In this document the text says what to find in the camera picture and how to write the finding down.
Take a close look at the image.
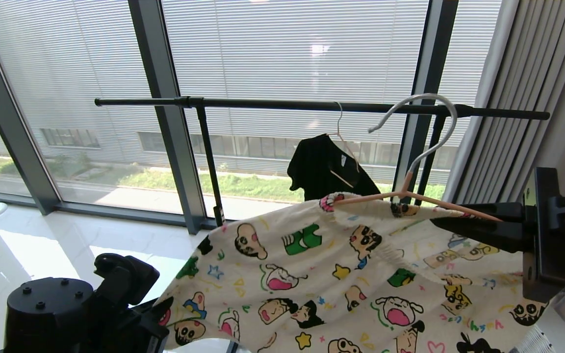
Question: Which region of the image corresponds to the white laundry basket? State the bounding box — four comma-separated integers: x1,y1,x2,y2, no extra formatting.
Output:
511,325,555,353

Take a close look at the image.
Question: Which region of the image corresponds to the black clothes rack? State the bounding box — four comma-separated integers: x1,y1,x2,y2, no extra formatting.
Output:
94,96,551,228

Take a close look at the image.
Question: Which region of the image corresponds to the black garment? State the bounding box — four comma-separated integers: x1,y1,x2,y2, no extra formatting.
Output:
286,134,382,202

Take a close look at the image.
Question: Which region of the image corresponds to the window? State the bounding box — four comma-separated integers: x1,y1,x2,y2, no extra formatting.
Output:
0,0,504,235

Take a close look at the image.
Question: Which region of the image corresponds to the cream printed garment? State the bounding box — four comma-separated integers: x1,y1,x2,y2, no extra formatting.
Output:
153,192,550,353

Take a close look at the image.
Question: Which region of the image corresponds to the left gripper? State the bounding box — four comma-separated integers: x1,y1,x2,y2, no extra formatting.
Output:
128,297,174,353

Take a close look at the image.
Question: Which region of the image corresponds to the pink clothes hanger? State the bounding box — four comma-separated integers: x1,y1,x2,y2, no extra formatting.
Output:
328,101,361,188
333,93,504,223

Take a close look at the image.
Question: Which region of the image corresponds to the beige curtain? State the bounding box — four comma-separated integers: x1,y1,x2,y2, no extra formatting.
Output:
442,0,565,204

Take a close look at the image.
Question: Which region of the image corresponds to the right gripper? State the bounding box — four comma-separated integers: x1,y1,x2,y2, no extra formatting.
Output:
430,167,565,303

